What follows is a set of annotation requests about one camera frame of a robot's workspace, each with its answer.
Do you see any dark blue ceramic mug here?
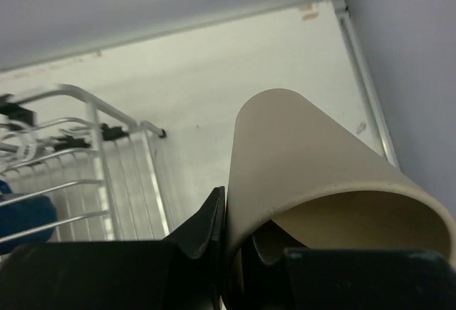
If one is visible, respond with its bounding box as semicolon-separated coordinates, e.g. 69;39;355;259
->
1;195;58;255

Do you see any beige plastic cup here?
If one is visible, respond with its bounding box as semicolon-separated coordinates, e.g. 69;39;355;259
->
223;88;455;302

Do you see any silver wire dish rack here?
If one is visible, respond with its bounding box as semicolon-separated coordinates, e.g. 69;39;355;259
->
1;84;172;243

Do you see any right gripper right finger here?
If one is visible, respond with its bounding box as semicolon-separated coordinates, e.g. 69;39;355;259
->
223;232;455;309

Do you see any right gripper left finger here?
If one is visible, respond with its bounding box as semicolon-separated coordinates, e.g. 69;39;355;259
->
1;187;225;309

